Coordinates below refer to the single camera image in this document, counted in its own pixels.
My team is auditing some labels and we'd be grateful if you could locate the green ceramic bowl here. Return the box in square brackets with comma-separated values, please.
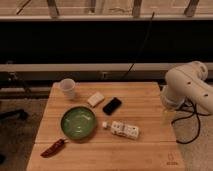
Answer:
[60, 106, 97, 140]

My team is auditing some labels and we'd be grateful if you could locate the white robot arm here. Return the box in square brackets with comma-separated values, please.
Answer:
[160, 61, 213, 114]

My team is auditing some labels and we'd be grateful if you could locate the black rectangular case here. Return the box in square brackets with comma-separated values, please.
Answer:
[103, 97, 122, 115]

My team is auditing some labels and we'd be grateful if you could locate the white plastic cup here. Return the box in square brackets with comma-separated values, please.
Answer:
[59, 78, 75, 100]

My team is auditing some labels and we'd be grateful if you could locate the red chili pepper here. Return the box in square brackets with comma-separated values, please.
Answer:
[41, 139, 65, 158]

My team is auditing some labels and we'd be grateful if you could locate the black office chair base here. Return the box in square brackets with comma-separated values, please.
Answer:
[0, 109, 29, 120]

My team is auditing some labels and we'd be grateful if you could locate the black hanging cable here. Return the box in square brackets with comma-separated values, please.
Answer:
[118, 11, 156, 82]

